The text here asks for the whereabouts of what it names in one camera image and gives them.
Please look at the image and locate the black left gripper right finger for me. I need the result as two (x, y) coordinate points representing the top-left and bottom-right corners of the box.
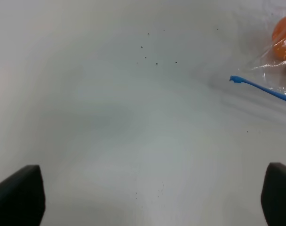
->
(261, 162), (286, 226)

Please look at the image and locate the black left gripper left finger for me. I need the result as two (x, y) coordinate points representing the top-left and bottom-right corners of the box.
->
(0, 165), (46, 226)

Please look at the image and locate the clear zip bag blue zipper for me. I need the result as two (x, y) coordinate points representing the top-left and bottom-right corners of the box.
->
(229, 14), (286, 104)

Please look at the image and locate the orange fruit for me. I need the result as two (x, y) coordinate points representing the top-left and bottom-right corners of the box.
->
(271, 17), (286, 61)

